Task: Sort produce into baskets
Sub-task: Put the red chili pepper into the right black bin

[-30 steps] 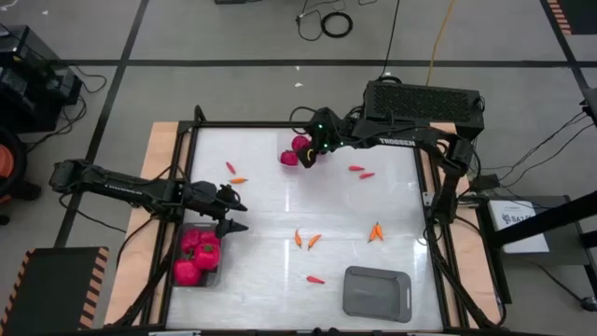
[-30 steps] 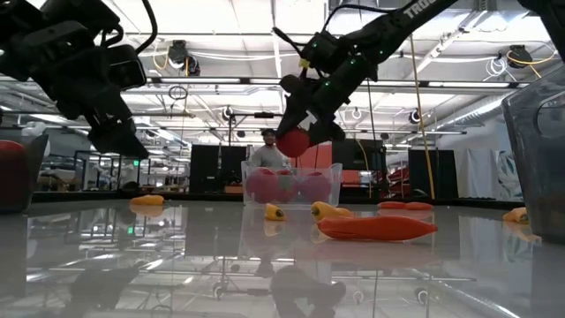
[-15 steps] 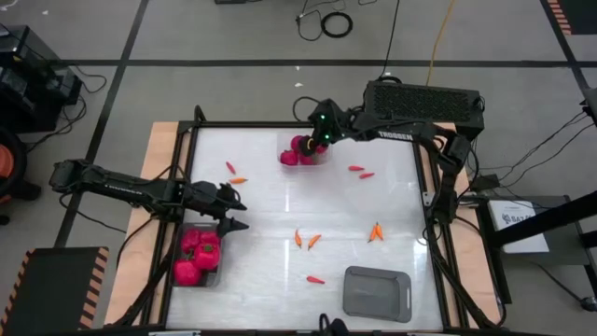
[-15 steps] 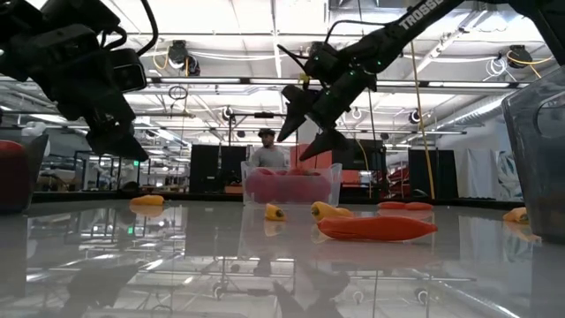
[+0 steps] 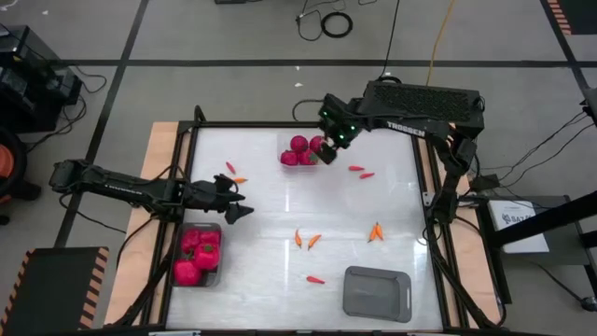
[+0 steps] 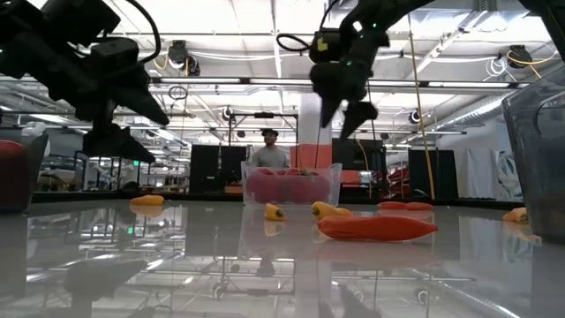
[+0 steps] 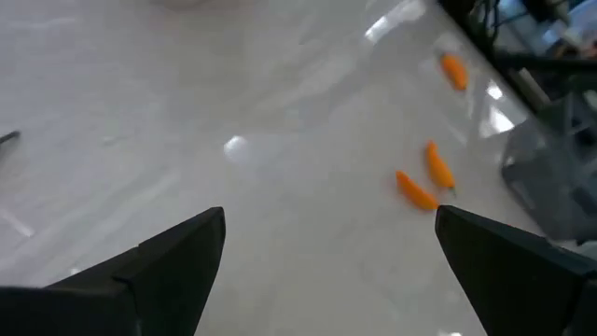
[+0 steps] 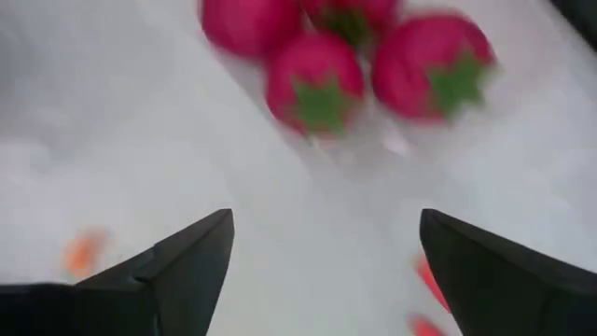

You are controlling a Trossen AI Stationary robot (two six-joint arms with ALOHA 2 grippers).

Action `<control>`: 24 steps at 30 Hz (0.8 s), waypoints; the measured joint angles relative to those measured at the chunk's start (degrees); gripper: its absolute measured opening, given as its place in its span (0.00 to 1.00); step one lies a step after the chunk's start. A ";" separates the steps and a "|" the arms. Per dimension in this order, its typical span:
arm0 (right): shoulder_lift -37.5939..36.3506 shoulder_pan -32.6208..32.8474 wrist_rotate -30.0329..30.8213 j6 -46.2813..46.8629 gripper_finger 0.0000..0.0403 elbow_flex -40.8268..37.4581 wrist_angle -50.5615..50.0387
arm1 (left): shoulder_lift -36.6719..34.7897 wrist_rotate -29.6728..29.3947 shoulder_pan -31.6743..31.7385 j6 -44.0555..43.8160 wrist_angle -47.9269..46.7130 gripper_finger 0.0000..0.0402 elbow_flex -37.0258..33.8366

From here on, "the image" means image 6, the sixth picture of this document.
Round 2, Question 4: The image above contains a person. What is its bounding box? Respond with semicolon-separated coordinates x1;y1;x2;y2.
250;127;291;169

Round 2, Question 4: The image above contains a black monitor screen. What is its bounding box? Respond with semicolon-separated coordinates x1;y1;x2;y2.
331;138;386;172

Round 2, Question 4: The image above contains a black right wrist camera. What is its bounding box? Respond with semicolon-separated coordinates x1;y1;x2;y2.
307;27;354;64

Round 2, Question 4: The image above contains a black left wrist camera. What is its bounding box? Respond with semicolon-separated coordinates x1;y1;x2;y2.
90;37;140;68

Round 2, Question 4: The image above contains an orange chili pepper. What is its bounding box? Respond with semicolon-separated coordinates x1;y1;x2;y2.
264;202;288;223
128;194;166;207
501;207;530;224
310;201;355;223

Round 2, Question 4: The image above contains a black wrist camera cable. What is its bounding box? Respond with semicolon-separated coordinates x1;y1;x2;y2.
275;0;341;53
124;0;162;64

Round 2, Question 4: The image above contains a white hanging sheet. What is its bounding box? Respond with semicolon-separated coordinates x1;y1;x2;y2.
454;148;501;200

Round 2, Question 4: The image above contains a clear plastic bin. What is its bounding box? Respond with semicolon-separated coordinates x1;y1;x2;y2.
240;161;343;208

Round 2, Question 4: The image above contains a grey translucent plastic bin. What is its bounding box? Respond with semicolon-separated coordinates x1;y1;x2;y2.
501;61;565;244
0;133;50;214

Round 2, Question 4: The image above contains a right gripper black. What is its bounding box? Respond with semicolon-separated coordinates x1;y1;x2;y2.
308;29;392;140

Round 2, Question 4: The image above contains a black ceiling cable reel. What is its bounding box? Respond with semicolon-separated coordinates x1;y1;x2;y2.
167;39;202;77
505;43;535;71

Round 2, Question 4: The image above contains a yellow power cable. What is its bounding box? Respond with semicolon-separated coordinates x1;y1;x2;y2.
405;12;437;201

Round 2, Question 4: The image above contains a black partition panel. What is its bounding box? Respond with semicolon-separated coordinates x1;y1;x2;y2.
408;148;460;201
189;144;248;194

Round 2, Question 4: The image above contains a black aluminium table frame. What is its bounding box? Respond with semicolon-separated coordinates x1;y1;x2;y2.
30;190;526;211

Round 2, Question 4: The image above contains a white blue patterned cloth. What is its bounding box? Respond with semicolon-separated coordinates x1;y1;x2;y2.
497;151;524;202

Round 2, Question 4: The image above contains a white orange building column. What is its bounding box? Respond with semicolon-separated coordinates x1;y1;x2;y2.
289;92;335;171

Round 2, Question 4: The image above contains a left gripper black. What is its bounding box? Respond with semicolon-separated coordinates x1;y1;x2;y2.
43;60;171;165

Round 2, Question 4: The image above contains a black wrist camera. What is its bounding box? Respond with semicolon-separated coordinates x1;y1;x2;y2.
90;37;140;68
307;27;354;64

